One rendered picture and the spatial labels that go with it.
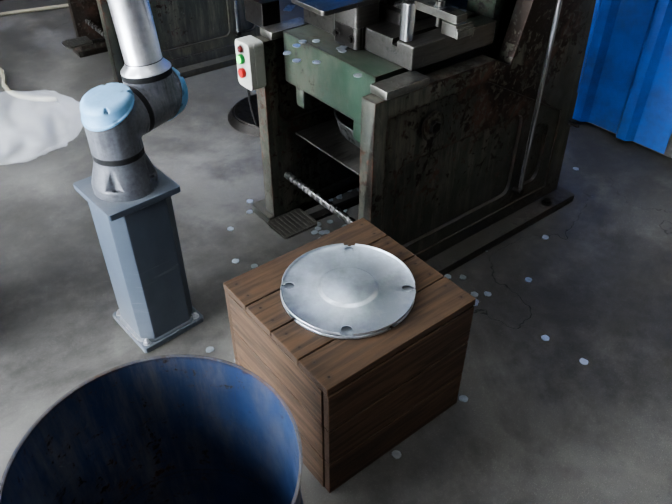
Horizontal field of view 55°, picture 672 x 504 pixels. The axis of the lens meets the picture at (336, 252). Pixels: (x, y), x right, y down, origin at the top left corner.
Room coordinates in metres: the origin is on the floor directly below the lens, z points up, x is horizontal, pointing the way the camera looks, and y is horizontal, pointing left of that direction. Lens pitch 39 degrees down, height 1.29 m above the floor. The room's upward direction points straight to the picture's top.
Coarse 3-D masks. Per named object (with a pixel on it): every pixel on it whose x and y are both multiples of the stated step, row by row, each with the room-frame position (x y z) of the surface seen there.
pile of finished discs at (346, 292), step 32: (320, 256) 1.14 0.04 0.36; (352, 256) 1.14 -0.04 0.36; (384, 256) 1.14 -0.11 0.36; (288, 288) 1.04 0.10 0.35; (320, 288) 1.02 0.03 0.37; (352, 288) 1.02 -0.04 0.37; (384, 288) 1.03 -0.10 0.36; (320, 320) 0.93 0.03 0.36; (352, 320) 0.93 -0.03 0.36; (384, 320) 0.93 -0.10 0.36
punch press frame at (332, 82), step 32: (448, 0) 2.04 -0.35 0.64; (480, 0) 1.76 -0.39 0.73; (512, 0) 1.80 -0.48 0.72; (288, 32) 1.76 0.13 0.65; (320, 32) 1.76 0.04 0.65; (288, 64) 1.76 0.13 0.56; (320, 64) 1.64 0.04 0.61; (352, 64) 1.54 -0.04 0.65; (384, 64) 1.54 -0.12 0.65; (448, 64) 1.62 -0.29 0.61; (320, 96) 1.64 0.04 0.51; (352, 96) 1.53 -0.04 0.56
